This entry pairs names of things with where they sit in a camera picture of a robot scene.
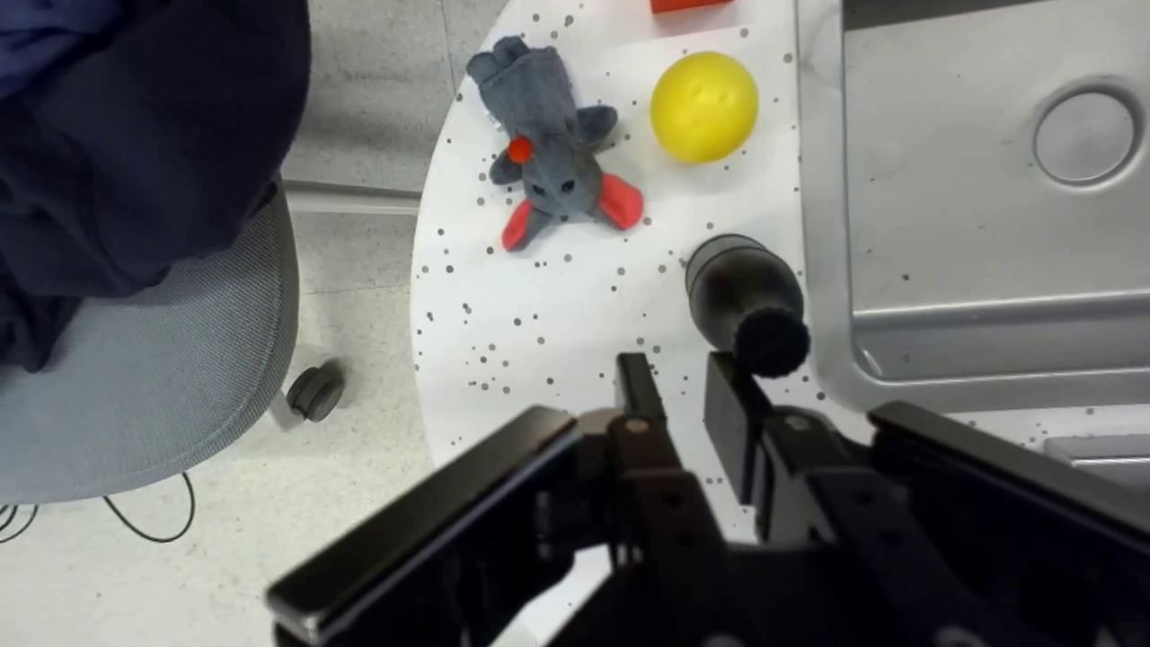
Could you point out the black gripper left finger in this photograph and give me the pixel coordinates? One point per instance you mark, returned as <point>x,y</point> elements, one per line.
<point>478,528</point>

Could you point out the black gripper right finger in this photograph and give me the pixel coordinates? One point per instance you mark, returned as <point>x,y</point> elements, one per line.
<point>935,541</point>

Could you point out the black plastic bottle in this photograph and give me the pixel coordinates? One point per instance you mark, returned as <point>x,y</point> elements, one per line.
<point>748,300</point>

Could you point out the silver toy sink basin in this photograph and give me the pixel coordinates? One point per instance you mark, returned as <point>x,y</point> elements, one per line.
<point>983,181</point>

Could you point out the grey office chair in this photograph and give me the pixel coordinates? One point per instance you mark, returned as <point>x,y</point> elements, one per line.
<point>145,384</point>

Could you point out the grey mouse plush toy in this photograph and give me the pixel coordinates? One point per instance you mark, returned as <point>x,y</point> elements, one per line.
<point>556,147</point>

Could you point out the yellow toy ball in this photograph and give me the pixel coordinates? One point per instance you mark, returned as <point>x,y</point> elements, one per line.
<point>705,106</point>

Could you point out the dark blue garment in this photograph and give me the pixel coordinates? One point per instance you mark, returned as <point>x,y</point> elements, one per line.
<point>132,132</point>

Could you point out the small red toy piece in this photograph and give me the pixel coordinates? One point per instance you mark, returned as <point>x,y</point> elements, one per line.
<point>688,5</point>

